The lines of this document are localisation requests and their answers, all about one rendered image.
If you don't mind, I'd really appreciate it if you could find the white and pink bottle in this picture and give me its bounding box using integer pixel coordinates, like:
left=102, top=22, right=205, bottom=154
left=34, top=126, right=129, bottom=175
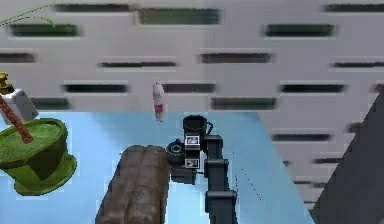
left=152, top=79, right=166, bottom=123

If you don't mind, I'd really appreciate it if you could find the green potted house plant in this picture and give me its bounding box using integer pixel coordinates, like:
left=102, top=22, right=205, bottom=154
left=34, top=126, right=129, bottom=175
left=0, top=4, right=78, bottom=197

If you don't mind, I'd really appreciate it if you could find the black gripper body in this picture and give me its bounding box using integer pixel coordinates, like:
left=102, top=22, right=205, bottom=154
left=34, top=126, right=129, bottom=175
left=165, top=138, right=198, bottom=186

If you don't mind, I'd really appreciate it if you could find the white soap dispenser bottle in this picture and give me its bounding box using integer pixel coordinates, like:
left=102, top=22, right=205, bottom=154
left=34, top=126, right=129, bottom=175
left=0, top=72, right=40, bottom=126

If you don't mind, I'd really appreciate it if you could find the black mug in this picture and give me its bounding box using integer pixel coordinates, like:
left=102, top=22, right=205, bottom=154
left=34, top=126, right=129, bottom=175
left=182, top=114, right=214, bottom=138

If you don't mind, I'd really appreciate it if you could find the brown bread loaf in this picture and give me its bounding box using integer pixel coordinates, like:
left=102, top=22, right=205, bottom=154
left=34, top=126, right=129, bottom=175
left=95, top=144, right=170, bottom=224

